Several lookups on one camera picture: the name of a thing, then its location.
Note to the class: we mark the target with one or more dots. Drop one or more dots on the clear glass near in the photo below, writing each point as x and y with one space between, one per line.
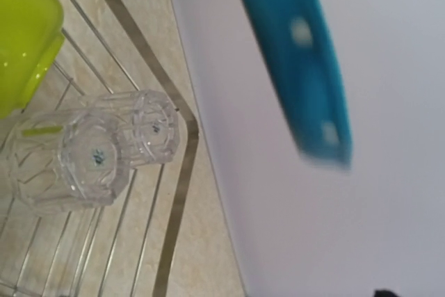
66 160

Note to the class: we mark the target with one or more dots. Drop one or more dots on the clear glass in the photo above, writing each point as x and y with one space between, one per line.
148 122
66 160

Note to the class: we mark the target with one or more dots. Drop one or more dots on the blue polka dot plate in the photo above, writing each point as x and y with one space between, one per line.
297 49

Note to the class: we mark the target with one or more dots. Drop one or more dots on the metal wire dish rack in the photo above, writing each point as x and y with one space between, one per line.
126 249

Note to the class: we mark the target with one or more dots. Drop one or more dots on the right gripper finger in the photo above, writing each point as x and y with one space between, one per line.
384 293

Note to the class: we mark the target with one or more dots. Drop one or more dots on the green bowl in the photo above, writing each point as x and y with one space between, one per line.
31 38

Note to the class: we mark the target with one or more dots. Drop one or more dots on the clear glass far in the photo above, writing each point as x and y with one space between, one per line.
148 122

